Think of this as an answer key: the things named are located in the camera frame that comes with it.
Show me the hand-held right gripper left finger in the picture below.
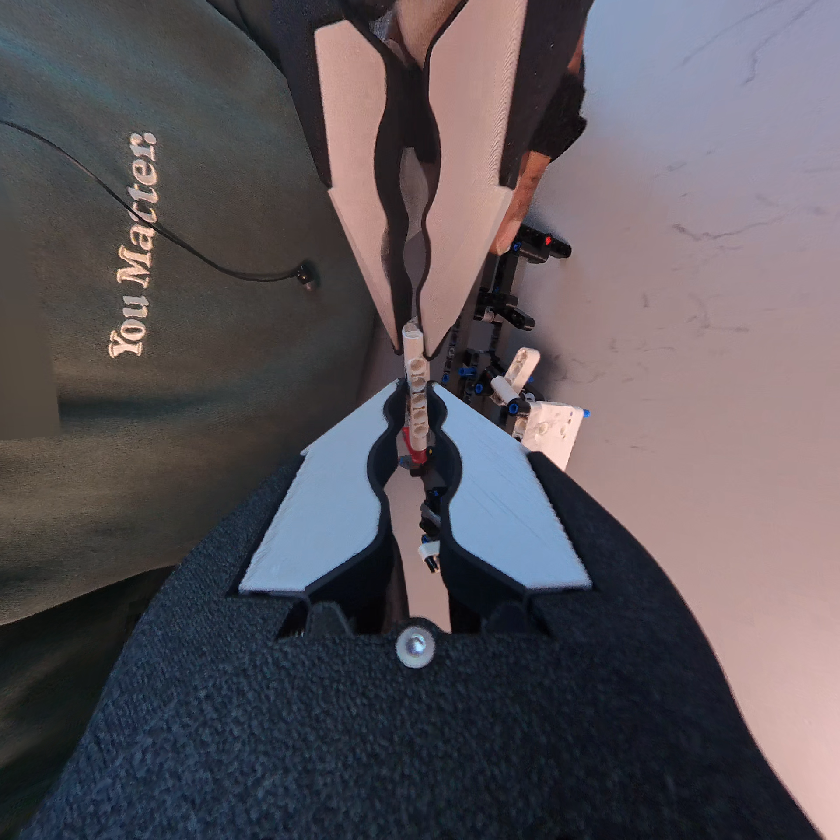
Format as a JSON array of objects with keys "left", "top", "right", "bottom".
[{"left": 239, "top": 379, "right": 403, "bottom": 599}]

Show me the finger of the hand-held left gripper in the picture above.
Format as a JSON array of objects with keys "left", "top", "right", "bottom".
[
  {"left": 314, "top": 20, "right": 412, "bottom": 337},
  {"left": 416, "top": 0, "right": 529, "bottom": 360}
]

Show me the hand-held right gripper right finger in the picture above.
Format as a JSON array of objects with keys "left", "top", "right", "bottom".
[{"left": 430, "top": 381, "right": 593, "bottom": 595}]

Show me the toy truck chassis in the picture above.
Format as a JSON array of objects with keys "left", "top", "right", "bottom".
[{"left": 420, "top": 223, "right": 592, "bottom": 575}]

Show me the grey desk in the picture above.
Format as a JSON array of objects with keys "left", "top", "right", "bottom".
[{"left": 364, "top": 0, "right": 840, "bottom": 840}]

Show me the person's torso in green sweatshirt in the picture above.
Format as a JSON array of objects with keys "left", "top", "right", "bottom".
[{"left": 0, "top": 0, "right": 401, "bottom": 840}]

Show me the black earbud cable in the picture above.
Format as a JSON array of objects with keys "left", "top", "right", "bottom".
[{"left": 0, "top": 121, "right": 321, "bottom": 291}]

